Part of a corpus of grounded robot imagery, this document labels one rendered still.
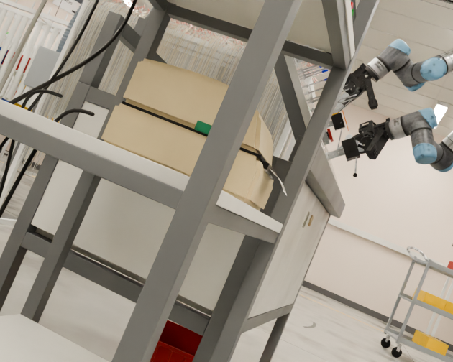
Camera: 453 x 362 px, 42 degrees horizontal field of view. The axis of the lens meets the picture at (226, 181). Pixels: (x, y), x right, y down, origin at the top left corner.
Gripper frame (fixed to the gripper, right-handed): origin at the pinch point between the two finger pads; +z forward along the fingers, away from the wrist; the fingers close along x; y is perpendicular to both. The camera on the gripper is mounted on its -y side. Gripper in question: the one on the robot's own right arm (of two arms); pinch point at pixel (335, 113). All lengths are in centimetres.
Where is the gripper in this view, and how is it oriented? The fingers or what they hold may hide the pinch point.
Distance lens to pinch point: 226.1
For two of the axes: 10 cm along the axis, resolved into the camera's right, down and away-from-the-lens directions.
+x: -2.0, 0.0, -9.8
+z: -7.4, 6.6, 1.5
